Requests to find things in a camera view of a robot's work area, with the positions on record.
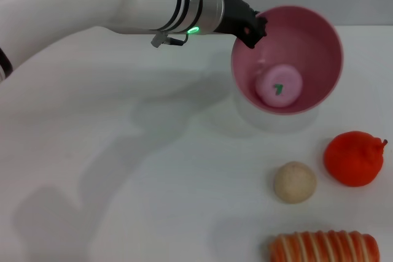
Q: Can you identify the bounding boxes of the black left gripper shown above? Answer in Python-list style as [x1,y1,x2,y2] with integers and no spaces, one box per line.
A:
[213,0,268,50]

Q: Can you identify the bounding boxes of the pink toy peach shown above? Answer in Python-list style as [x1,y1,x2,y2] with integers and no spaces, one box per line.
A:
[254,64,304,109]

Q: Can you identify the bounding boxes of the pink plastic bowl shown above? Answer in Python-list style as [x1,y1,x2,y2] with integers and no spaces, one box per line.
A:
[230,6,344,116]

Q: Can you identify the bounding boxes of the beige round toy bun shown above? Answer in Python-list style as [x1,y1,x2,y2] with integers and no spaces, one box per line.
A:
[274,161,317,204]

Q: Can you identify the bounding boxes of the red-orange toy fruit with stem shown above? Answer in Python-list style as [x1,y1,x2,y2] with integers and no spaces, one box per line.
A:
[324,130,388,188]

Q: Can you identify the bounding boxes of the orange white-striped toy salmon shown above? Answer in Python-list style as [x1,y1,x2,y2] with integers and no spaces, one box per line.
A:
[268,230,381,262]

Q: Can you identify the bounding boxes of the left arm connector cable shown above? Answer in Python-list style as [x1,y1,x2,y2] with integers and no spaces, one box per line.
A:
[150,30,190,48]

